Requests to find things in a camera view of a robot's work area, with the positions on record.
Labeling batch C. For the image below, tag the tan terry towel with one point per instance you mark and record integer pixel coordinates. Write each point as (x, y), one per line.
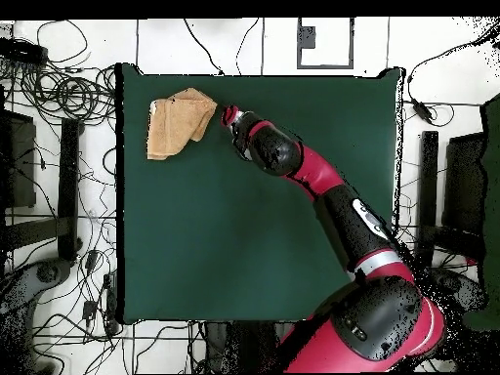
(175, 125)

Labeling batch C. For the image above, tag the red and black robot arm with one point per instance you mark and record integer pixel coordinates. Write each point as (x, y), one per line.
(316, 172)

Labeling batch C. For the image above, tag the black flat panel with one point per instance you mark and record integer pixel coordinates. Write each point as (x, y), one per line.
(463, 183)

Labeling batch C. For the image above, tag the small grey box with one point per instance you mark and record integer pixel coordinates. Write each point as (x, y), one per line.
(307, 37)

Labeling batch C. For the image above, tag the dark green tablecloth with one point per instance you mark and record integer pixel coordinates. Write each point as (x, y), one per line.
(215, 234)

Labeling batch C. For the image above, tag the black stand base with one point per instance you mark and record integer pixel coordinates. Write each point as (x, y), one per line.
(69, 187)
(429, 175)

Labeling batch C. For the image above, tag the small black adapter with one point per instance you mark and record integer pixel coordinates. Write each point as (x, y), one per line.
(90, 309)
(91, 259)

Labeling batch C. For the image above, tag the black box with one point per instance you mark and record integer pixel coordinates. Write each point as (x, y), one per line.
(19, 164)

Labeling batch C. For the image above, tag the black power strip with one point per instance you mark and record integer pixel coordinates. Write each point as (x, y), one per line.
(23, 50)

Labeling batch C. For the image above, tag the green cloth covered board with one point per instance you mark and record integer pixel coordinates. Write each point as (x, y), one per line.
(492, 195)

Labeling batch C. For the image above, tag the grey floor frame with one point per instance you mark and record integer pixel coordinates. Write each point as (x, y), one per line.
(299, 43)

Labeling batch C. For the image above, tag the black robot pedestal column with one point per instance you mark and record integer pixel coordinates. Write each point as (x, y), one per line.
(216, 347)

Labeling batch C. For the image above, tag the robot pedestal leg with foot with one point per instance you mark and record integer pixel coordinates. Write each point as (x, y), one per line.
(47, 272)
(457, 287)

